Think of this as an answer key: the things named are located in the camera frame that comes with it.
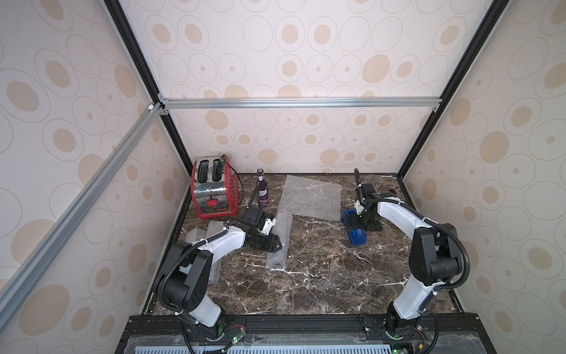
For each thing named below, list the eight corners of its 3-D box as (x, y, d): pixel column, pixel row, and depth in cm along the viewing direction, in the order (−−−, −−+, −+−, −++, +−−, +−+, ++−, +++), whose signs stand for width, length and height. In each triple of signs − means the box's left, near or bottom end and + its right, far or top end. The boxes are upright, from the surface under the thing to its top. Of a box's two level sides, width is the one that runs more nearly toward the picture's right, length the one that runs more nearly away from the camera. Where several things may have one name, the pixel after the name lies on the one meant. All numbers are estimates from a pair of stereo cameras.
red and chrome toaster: (197, 219, 104) (182, 193, 89) (208, 182, 119) (197, 155, 104) (235, 219, 104) (226, 193, 89) (242, 182, 119) (235, 155, 104)
